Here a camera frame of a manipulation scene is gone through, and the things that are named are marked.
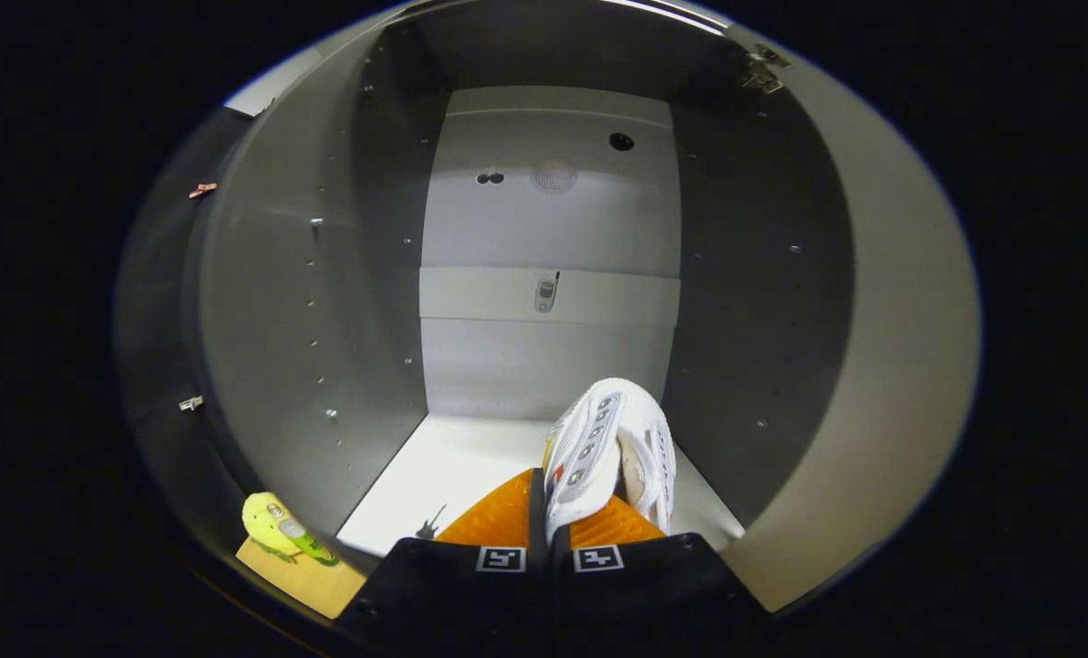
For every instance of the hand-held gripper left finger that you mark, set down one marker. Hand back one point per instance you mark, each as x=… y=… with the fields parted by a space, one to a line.
x=538 y=516

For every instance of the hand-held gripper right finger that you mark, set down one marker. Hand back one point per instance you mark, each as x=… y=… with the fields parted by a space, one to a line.
x=671 y=585

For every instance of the white shoe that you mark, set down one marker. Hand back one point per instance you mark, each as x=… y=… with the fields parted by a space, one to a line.
x=589 y=448

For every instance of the grey shoe cabinet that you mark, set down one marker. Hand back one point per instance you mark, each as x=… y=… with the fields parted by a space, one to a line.
x=544 y=219

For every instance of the beige shoe cabinet door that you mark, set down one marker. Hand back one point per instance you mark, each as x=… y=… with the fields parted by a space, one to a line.
x=909 y=366

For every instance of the metal door hinge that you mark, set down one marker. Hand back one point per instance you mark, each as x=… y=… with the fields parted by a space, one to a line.
x=763 y=68

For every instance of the small green bottle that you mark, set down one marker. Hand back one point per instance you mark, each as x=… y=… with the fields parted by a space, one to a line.
x=306 y=541

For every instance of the yellow plush toy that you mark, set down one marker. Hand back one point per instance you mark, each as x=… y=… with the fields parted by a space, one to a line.
x=265 y=525

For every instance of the black backdrop cloth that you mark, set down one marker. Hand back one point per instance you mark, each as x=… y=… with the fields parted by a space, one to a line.
x=155 y=320

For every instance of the pink clothes peg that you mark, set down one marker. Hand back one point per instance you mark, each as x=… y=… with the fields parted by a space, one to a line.
x=202 y=190

